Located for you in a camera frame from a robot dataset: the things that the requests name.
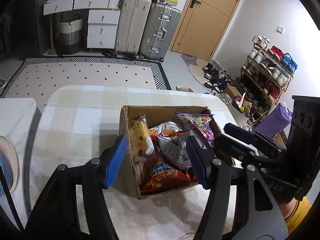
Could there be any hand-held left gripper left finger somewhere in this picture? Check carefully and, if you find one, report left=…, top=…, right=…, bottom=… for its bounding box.
left=25, top=134, right=128, bottom=240

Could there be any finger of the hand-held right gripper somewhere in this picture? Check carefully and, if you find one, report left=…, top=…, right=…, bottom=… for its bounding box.
left=223, top=122, right=288, bottom=156
left=214, top=133, right=278, bottom=168

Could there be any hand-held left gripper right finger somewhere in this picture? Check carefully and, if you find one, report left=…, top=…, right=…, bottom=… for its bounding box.
left=186, top=135, right=288, bottom=240

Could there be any brown cardboard box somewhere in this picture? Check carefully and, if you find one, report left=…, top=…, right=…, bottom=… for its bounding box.
left=118, top=105, right=237, bottom=200

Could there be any silver white red-edged snack bag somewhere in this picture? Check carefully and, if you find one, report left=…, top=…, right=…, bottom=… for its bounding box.
left=157, top=129, right=193, bottom=171

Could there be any yellow biscuit packet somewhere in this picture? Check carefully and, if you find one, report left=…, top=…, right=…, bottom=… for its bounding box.
left=127, top=120, right=151, bottom=161

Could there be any red crispy snack bag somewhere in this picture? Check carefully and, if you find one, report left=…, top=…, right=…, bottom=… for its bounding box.
left=139, top=162, right=197, bottom=193

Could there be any purple candy bag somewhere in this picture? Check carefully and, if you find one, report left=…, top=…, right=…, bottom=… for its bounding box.
left=175, top=112, right=216, bottom=148

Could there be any person's right forearm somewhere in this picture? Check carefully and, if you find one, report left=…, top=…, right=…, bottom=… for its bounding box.
left=278, top=197, right=312, bottom=235

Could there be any open cardboard carton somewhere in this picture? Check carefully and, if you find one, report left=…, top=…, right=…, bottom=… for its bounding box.
left=272, top=130, right=287, bottom=146

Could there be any white trash bin with wrappers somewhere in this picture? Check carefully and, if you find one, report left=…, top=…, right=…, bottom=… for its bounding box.
left=231, top=92, right=253, bottom=118

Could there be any purple fabric bag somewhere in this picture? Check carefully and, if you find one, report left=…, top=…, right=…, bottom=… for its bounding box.
left=252, top=102, right=293, bottom=138

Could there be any small cardboard box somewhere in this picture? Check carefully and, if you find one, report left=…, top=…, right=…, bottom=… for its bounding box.
left=222, top=85, right=242, bottom=98

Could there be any wooden shoe rack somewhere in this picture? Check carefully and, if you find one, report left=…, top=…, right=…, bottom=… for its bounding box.
left=241, top=40, right=298, bottom=123

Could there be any pile of dark sandals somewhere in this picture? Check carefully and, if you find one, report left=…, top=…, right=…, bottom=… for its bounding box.
left=201, top=62, right=235, bottom=93

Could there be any shoe rack with shoes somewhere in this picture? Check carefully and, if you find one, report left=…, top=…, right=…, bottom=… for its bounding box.
left=242, top=35, right=298, bottom=120

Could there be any grey door mat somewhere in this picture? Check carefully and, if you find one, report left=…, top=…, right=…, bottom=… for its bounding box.
left=181, top=54, right=213, bottom=85

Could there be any patterned black white rug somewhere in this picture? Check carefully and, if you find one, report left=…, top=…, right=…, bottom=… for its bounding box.
left=0, top=57, right=173, bottom=105

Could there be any cream plate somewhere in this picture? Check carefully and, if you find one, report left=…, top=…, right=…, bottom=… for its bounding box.
left=0, top=136, right=20, bottom=192

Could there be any white marble side table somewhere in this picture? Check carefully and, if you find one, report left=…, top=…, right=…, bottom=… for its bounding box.
left=0, top=97, right=42, bottom=230

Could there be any blue bowl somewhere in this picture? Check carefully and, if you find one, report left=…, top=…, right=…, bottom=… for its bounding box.
left=0, top=152, right=14, bottom=198

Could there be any wooden door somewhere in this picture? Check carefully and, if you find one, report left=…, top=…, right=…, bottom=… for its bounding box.
left=170, top=0, right=248, bottom=61

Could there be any silver suitcase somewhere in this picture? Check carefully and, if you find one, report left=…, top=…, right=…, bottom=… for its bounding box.
left=139, top=2, right=181, bottom=63

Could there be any white three-drawer unit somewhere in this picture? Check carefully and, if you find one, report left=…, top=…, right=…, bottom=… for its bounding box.
left=87, top=9, right=121, bottom=49

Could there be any woven grey white basket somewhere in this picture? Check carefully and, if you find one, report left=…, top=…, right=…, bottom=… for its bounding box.
left=59, top=15, right=84, bottom=55

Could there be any beige suitcase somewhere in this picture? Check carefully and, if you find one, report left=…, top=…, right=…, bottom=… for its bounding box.
left=114, top=0, right=152, bottom=58

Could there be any white desk with drawers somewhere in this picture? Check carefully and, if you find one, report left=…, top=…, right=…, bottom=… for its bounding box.
left=43, top=0, right=122, bottom=55

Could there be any black refrigerator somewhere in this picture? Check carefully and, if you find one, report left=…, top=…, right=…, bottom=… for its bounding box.
left=0, top=0, right=50, bottom=61

